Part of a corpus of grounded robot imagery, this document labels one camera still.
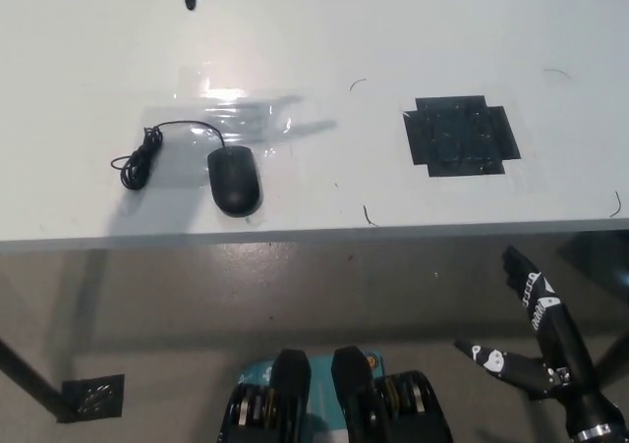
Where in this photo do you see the black and white right hand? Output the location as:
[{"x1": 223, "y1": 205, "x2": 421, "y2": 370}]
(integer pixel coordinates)
[{"x1": 453, "y1": 245, "x2": 619, "y2": 438}]

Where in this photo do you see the black computer mouse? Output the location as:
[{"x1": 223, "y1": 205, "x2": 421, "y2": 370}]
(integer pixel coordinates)
[{"x1": 206, "y1": 144, "x2": 263, "y2": 217}]

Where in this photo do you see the black table leg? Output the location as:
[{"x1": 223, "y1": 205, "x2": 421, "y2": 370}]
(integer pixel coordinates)
[
  {"x1": 0, "y1": 337, "x2": 70, "y2": 417},
  {"x1": 593, "y1": 329, "x2": 629, "y2": 381}
]

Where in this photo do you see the clear plastic tape sheet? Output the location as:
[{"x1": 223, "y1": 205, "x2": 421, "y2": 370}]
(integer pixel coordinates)
[{"x1": 139, "y1": 66, "x2": 297, "y2": 193}]

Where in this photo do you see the black tape patch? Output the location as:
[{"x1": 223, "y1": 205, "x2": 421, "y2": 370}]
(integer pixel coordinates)
[{"x1": 403, "y1": 94, "x2": 523, "y2": 179}]

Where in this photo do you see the black mouse cable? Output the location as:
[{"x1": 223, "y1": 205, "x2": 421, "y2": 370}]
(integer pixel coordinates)
[{"x1": 109, "y1": 120, "x2": 228, "y2": 192}]

